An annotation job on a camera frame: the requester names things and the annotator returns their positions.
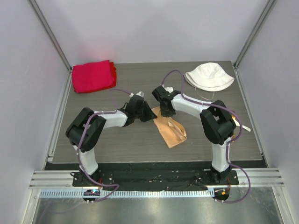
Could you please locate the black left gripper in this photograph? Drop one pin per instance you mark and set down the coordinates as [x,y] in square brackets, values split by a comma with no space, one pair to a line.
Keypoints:
[150,115]

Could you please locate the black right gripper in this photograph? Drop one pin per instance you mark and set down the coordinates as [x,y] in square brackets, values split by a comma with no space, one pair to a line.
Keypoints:
[164,114]

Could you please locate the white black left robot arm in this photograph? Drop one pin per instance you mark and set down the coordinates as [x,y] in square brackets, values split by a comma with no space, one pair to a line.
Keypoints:
[85,130]

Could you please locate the red folded cloth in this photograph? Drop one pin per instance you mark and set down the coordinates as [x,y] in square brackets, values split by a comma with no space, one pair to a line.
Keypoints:
[95,76]

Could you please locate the aluminium frame rail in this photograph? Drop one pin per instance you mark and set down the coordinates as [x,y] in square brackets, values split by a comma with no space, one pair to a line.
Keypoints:
[156,180]

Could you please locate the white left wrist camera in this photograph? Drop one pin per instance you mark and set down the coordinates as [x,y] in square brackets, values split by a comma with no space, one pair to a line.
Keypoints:
[140,93]

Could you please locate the white ceramic spoon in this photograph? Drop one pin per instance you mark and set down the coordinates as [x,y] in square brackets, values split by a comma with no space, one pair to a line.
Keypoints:
[243,126]

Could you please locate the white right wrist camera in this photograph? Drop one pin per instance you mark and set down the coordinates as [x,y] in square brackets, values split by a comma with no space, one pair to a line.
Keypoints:
[169,89]

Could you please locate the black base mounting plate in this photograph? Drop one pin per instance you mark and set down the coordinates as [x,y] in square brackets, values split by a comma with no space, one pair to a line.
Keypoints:
[197,165]

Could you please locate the beige satin napkin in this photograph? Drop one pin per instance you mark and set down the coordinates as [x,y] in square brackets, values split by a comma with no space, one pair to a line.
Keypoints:
[171,131]

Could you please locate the white bucket hat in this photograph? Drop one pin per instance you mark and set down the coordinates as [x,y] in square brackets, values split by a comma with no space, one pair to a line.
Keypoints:
[210,77]

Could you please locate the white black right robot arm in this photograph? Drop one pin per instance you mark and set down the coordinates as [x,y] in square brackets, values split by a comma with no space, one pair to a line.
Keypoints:
[217,122]

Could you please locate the white slotted cable duct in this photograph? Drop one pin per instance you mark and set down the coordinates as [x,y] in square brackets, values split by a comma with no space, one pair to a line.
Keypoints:
[90,193]

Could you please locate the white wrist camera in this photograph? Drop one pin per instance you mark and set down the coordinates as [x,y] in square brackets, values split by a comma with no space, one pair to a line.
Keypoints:
[140,93]
[169,89]

